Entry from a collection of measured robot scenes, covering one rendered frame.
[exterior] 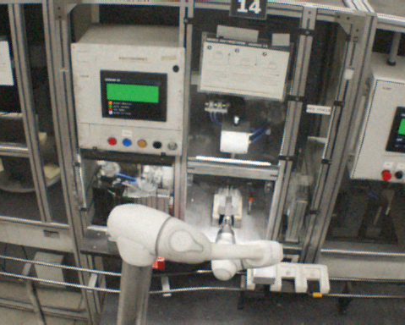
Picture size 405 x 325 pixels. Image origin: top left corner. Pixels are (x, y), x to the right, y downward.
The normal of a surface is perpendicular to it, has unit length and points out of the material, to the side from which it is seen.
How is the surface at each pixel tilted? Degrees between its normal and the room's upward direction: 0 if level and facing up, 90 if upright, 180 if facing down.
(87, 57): 90
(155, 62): 90
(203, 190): 0
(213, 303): 0
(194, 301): 0
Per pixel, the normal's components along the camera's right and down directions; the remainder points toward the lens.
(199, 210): 0.05, -0.80
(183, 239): -0.09, -0.20
